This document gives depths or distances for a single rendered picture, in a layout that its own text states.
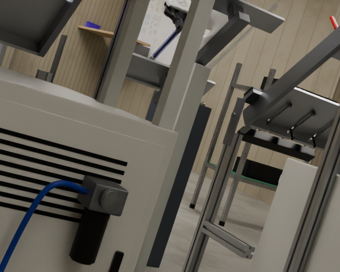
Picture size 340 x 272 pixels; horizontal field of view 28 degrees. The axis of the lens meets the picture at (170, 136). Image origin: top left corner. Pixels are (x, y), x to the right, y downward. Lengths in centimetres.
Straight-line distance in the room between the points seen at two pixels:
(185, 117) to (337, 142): 49
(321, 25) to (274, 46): 64
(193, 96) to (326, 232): 59
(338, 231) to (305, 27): 566
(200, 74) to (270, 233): 54
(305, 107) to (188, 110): 47
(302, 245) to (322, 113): 65
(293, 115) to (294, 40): 509
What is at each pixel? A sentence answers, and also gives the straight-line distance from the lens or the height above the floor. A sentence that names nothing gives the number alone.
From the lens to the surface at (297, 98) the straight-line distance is 235.
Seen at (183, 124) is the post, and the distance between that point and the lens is 213.
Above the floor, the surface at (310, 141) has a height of 69.
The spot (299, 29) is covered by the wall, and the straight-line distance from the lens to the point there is 751.
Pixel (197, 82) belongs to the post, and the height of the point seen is 75.
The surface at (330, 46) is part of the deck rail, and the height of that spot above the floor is 98.
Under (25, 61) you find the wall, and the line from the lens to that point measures 1023.
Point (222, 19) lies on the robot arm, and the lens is 276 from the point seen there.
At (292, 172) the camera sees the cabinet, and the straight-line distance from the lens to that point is 210.
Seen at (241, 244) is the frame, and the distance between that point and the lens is 216.
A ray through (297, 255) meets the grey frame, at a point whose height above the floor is 37.
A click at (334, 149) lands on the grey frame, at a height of 69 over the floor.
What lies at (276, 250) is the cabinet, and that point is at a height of 34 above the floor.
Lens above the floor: 66
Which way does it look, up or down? 3 degrees down
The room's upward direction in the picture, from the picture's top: 18 degrees clockwise
